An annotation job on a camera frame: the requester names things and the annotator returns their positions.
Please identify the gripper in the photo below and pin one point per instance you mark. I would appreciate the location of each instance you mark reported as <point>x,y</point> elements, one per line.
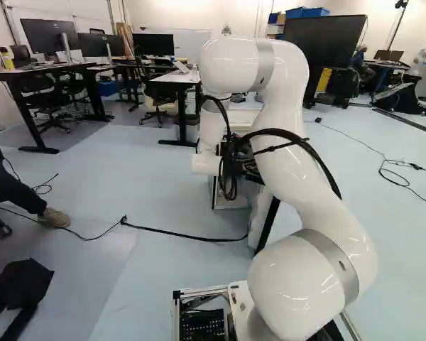
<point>239,160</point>

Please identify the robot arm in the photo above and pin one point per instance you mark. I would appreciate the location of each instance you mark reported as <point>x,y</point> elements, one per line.
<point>287,117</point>

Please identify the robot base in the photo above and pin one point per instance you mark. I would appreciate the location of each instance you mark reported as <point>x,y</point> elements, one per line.
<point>202,319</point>

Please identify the black office chair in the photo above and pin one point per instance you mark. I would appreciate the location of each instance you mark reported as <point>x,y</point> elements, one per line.
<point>156,99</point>

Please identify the white top desk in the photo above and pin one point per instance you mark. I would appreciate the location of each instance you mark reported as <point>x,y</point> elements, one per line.
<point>174,76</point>

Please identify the large black screen on stand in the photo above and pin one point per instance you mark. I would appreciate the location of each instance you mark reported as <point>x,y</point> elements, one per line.
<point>323,39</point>

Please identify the black desk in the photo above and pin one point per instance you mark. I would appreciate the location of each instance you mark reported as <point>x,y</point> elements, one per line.
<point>39,69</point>

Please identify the large black monitor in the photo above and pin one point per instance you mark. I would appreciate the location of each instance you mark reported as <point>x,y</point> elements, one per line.
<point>49,33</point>

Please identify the person's legs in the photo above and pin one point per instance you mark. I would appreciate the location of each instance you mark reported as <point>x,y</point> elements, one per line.
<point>10,192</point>

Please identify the black cloth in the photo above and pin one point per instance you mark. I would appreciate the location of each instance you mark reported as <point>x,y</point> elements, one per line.
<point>19,284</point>

